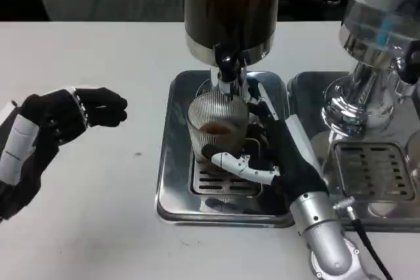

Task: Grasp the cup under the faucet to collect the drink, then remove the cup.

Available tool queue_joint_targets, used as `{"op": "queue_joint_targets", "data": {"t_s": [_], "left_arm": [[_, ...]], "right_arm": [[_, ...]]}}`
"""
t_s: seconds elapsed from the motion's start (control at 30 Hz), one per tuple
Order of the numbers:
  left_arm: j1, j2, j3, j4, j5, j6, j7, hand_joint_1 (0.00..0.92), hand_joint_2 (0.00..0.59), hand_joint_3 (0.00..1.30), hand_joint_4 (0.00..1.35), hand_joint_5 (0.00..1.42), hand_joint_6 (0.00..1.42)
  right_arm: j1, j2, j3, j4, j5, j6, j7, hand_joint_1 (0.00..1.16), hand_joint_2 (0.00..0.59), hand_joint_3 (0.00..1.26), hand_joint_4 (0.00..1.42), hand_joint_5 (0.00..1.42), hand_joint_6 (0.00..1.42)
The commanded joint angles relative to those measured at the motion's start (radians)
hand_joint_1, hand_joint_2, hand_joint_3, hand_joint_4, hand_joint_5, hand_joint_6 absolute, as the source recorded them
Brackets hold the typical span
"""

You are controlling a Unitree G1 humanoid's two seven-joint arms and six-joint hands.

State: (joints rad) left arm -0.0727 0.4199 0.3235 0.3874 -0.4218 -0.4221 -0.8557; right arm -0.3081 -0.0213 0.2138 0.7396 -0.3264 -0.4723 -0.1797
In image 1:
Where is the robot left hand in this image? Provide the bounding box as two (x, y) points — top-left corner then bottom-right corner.
(0, 86), (128, 222)

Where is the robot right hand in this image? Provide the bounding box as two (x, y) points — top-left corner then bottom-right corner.
(200, 79), (329, 208)

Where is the clear ribbed glass cup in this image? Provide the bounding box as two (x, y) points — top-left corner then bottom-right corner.
(186, 92), (250, 167)

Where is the steel drip tray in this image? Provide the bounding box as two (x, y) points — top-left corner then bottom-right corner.
(285, 71), (420, 231)
(154, 70), (296, 228)

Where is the black tap of dark dispenser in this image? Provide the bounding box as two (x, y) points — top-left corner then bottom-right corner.
(215, 43), (245, 97)

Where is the black tap of clear dispenser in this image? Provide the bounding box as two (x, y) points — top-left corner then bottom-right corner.
(393, 39), (420, 99)

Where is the clear drink dispenser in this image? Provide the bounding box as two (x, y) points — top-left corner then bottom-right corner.
(320, 0), (420, 137)

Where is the dark drink dispenser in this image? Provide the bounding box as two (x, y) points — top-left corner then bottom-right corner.
(182, 0), (279, 100)

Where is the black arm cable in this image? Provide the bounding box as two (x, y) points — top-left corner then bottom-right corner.
(333, 196), (394, 280)

